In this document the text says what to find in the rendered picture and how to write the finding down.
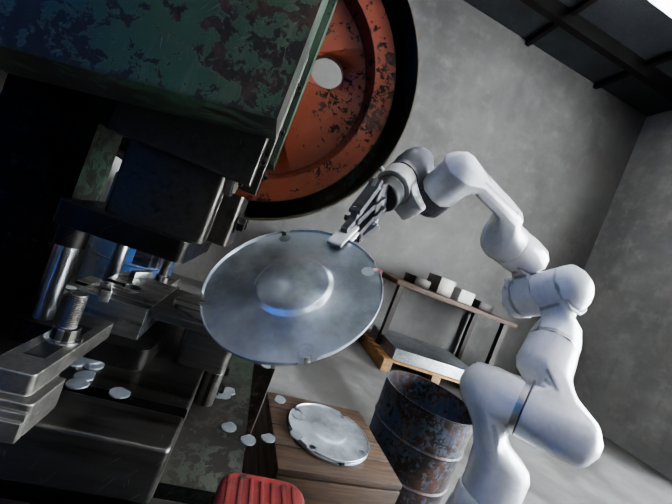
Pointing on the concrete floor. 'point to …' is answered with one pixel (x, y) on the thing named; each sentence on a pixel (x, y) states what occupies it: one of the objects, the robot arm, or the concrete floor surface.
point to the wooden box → (339, 484)
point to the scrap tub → (420, 434)
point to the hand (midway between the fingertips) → (343, 237)
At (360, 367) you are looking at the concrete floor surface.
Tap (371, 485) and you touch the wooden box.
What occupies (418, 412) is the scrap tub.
